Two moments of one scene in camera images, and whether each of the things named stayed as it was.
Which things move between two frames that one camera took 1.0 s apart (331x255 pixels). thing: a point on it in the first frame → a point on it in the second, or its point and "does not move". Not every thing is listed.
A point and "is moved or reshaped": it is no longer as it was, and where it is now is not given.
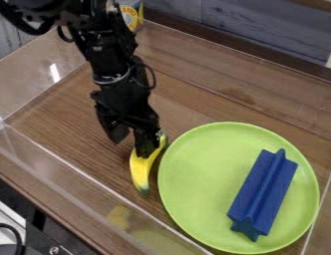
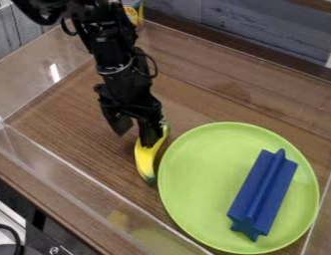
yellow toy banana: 140,165 is moved or reshaped
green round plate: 204,171 does not move
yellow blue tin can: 135,14 does not move
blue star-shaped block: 260,192 does not move
